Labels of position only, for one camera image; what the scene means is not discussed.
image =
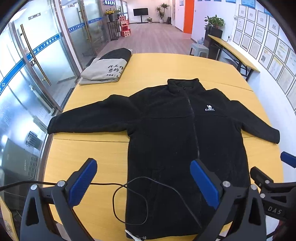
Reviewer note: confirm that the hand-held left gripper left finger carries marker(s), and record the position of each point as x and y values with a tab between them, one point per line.
83	180

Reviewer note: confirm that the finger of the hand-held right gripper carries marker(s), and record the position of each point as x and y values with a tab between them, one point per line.
259	177
289	159

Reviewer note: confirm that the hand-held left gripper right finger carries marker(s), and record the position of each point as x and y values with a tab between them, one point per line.
204	183

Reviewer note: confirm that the black fleece jacket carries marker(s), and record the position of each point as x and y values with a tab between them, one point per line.
166	139

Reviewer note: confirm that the folded grey black sweatshirt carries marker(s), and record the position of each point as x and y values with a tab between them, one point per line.
104	69

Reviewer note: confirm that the long yellow side table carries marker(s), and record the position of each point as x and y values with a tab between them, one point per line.
233	49

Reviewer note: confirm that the grey plastic stool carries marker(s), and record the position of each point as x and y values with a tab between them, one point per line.
199	48

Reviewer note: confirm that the water bottle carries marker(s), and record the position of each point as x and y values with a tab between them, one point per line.
201	41

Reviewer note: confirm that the black cabinet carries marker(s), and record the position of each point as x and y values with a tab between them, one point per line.
211	39

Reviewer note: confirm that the black metal rack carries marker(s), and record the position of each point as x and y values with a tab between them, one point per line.
113	30

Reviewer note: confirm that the bushy green potted plant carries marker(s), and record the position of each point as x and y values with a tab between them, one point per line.
215	22

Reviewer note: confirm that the stack of red boxes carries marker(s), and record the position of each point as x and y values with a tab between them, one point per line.
125	28

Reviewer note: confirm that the black bin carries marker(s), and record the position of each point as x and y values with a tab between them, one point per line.
169	20

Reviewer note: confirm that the orange door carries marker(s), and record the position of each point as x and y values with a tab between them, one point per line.
188	16

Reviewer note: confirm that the sunflower bouquet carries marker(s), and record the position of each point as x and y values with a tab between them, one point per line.
112	12

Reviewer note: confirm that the small potted plant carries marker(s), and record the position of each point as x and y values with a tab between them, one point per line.
149	20

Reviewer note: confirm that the tall potted palm plant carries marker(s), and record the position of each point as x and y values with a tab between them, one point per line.
161	10

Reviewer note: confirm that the black television on stand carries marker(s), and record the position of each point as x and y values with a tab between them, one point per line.
140	12

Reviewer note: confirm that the wall of framed notices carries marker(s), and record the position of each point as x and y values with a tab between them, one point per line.
268	44

